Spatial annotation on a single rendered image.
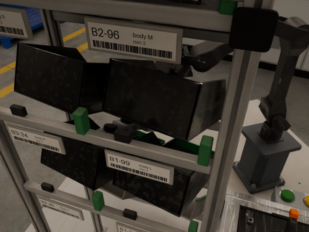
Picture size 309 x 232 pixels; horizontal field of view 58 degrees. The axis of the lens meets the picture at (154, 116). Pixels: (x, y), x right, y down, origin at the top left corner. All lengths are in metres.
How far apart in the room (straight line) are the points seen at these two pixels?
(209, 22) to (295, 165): 1.07
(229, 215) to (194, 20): 0.74
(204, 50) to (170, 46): 0.51
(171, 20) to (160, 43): 0.02
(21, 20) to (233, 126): 0.22
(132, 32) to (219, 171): 0.17
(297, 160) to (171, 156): 1.01
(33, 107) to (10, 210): 1.24
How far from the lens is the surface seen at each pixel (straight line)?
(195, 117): 0.33
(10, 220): 2.21
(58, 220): 1.03
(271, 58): 3.73
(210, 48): 0.75
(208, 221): 0.39
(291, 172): 1.22
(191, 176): 0.43
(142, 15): 0.24
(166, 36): 0.23
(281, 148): 0.99
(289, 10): 3.53
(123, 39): 0.25
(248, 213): 0.90
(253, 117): 1.43
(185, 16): 0.22
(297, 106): 3.25
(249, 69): 0.23
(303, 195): 1.02
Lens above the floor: 1.69
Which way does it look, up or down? 38 degrees down
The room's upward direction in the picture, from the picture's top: straight up
